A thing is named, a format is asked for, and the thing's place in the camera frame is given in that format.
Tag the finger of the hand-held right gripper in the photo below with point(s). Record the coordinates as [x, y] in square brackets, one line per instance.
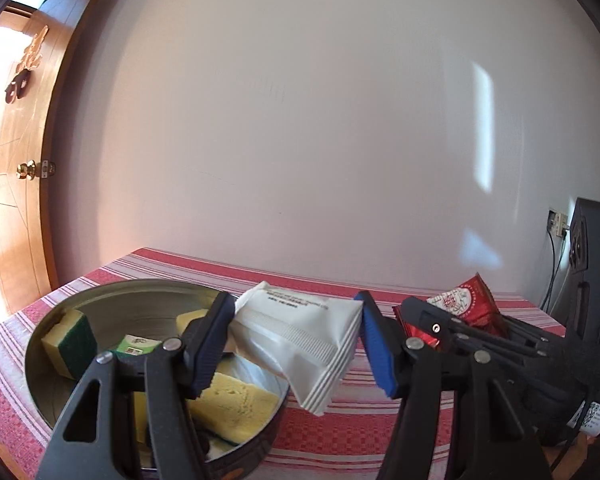
[435, 320]
[515, 357]

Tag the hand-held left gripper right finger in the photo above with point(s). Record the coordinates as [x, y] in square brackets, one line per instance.
[375, 345]

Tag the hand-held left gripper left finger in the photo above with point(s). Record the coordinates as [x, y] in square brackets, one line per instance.
[215, 340]

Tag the red snack packet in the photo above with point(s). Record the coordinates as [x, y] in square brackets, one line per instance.
[467, 302]

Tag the white plastic packet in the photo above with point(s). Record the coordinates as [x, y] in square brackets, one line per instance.
[290, 340]

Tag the round metal tin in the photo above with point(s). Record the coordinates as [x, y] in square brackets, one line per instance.
[130, 300]

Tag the red striped tablecloth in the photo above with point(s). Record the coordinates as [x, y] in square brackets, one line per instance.
[180, 270]

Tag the green tissue pack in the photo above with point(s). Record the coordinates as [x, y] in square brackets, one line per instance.
[135, 346]

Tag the yellow sponge with green pad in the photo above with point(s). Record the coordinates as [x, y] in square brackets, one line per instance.
[67, 342]

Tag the wooden door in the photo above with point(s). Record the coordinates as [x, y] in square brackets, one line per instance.
[20, 235]

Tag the brass door knob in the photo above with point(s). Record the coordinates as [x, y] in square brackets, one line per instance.
[26, 169]

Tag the brown door ornament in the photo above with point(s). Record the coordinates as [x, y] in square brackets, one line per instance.
[17, 87]

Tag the golden door ornament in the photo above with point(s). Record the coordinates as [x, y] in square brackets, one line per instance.
[32, 50]

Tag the wall socket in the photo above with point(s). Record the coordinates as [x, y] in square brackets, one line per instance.
[559, 222]

